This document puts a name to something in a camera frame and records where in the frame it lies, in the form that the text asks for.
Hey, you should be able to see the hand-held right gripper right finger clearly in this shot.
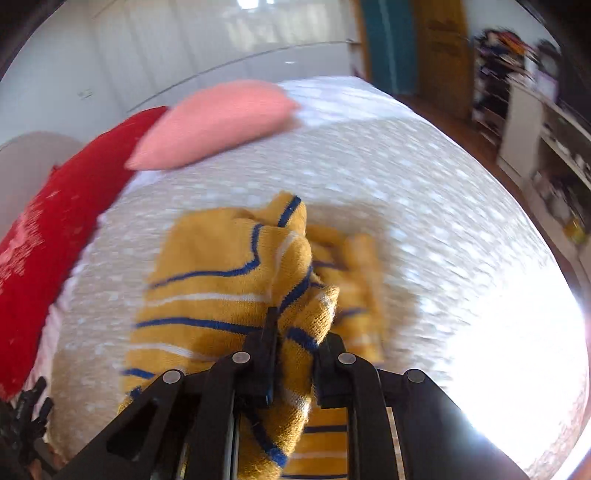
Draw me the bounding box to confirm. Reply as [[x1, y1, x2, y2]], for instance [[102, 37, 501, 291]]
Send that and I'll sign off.
[[314, 332, 532, 480]]

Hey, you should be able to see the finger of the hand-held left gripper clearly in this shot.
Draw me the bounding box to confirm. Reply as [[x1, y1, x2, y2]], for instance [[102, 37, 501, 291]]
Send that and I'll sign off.
[[0, 376, 54, 480]]

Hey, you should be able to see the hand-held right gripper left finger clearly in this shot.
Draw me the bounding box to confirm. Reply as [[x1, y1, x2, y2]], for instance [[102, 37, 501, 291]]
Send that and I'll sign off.
[[69, 307, 282, 480]]

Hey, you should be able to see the yellow striped sweater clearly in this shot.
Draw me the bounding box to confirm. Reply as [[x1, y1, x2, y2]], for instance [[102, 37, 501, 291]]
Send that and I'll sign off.
[[117, 191, 387, 480]]

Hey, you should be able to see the white bed sheet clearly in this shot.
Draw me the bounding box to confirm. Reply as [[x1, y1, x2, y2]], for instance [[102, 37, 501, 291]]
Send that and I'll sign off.
[[25, 268, 77, 398]]

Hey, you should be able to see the red floral pillow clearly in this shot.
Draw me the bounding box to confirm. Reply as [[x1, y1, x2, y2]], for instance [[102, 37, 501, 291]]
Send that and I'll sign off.
[[0, 106, 170, 400]]

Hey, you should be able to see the bed with white dotted cover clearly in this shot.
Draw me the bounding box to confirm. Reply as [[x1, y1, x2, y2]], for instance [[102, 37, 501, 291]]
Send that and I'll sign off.
[[48, 76, 588, 480]]

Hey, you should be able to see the pink ribbed pillow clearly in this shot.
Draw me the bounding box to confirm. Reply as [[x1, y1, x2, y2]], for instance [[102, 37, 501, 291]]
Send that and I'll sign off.
[[126, 79, 302, 172]]

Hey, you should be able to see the white bed headboard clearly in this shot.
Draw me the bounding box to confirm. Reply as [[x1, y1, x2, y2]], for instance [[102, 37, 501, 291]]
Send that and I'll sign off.
[[0, 131, 85, 241]]

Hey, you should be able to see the cluttered white shelf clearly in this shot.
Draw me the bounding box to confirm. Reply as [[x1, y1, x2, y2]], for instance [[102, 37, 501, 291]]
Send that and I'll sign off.
[[471, 28, 591, 252]]

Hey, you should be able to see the white wardrobe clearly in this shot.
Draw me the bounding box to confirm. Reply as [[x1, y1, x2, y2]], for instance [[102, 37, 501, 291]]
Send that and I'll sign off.
[[0, 0, 366, 145]]

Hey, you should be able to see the teal glass door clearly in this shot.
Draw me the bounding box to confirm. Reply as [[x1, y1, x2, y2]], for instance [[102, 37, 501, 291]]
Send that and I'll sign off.
[[359, 0, 417, 96]]

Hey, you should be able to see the wooden door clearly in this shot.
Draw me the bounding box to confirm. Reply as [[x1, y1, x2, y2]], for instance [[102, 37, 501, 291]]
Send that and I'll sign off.
[[410, 0, 477, 121]]

